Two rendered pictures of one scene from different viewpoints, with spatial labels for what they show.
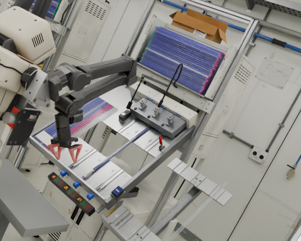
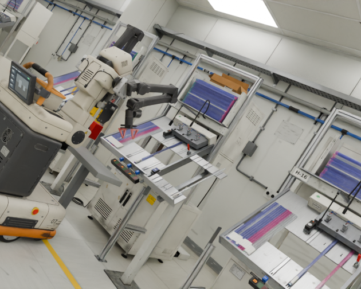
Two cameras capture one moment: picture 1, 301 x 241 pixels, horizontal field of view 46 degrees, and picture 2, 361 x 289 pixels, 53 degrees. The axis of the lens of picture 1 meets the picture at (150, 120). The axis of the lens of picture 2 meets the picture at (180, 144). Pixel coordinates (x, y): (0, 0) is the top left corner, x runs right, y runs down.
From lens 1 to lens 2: 1.18 m
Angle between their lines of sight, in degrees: 11
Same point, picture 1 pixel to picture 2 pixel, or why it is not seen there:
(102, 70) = (156, 88)
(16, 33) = (114, 58)
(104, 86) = (156, 99)
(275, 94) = (288, 148)
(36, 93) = (120, 89)
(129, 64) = (173, 89)
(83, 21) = (146, 75)
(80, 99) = (142, 101)
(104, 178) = (148, 164)
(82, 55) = not seen: hidden behind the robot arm
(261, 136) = (274, 180)
